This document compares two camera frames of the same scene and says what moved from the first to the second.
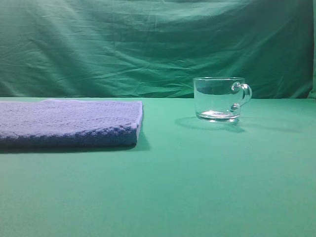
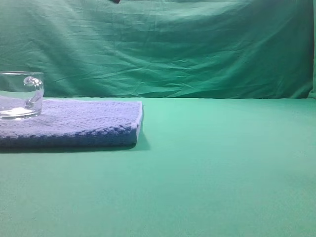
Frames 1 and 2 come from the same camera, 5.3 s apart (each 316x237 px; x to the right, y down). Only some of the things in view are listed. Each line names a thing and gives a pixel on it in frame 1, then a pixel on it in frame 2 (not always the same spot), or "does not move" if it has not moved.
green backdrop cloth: (154, 49) does not move
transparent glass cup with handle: (219, 98) -> (20, 95)
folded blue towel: (68, 123) does not move
